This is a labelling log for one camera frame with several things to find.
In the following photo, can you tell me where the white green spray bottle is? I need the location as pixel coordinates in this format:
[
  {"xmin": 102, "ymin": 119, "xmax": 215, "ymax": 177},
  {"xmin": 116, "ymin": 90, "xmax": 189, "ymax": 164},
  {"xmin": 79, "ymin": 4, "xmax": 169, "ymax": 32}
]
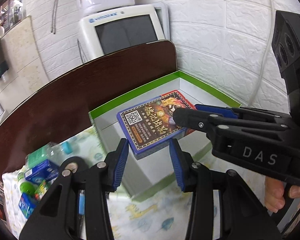
[{"xmin": 17, "ymin": 172, "xmax": 37, "ymax": 196}]

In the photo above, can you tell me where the dark brown wooden board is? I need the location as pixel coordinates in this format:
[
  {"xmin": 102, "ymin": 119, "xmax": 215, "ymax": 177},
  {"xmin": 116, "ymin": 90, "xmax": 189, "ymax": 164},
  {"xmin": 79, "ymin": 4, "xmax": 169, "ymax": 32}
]
[{"xmin": 0, "ymin": 40, "xmax": 177, "ymax": 178}]

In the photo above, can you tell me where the black camera box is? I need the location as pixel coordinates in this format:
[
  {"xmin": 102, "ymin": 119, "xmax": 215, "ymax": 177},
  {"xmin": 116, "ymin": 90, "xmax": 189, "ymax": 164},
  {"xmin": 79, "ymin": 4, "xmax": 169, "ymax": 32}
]
[{"xmin": 271, "ymin": 10, "xmax": 300, "ymax": 120}]

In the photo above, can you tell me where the small blue box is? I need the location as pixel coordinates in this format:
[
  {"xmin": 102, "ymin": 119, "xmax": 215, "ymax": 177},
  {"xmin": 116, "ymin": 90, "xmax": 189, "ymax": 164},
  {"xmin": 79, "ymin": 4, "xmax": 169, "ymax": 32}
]
[{"xmin": 18, "ymin": 193, "xmax": 38, "ymax": 219}]

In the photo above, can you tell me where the blue card game box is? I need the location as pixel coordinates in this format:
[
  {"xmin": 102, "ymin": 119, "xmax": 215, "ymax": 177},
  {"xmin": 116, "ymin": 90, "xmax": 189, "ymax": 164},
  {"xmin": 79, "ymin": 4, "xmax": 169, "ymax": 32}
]
[{"xmin": 116, "ymin": 90, "xmax": 195, "ymax": 160}]

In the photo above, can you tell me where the giraffe print cloth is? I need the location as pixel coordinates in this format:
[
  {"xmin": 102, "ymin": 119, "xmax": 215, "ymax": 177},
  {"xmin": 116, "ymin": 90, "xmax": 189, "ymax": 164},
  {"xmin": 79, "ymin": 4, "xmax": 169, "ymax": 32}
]
[{"xmin": 2, "ymin": 127, "xmax": 264, "ymax": 239}]

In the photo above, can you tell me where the metal flexible hose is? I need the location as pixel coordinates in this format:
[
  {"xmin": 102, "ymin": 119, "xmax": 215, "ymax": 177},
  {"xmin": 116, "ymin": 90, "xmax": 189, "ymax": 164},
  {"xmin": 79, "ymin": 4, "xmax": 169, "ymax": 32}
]
[{"xmin": 51, "ymin": 0, "xmax": 67, "ymax": 35}]

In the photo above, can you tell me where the person's right hand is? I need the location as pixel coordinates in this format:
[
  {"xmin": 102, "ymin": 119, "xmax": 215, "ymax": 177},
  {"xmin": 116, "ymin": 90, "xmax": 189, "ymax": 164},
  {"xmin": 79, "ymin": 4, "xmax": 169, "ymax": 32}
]
[{"xmin": 264, "ymin": 177, "xmax": 300, "ymax": 213}]

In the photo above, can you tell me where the blue medicine box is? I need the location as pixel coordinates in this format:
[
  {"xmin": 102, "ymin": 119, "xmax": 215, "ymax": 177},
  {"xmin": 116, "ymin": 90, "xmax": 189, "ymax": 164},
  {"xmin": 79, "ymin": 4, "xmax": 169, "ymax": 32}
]
[{"xmin": 25, "ymin": 160, "xmax": 59, "ymax": 185}]

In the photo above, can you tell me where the clear bottle green label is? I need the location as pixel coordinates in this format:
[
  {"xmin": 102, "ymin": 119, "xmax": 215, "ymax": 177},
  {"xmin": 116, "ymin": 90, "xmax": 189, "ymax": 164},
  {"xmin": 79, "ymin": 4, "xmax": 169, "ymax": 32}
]
[{"xmin": 25, "ymin": 141, "xmax": 74, "ymax": 168}]

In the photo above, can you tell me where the white CRT monitor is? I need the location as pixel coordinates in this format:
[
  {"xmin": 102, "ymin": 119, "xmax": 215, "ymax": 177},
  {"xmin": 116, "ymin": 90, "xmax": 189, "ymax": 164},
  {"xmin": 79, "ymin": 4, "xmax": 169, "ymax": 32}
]
[{"xmin": 79, "ymin": 2, "xmax": 170, "ymax": 61}]

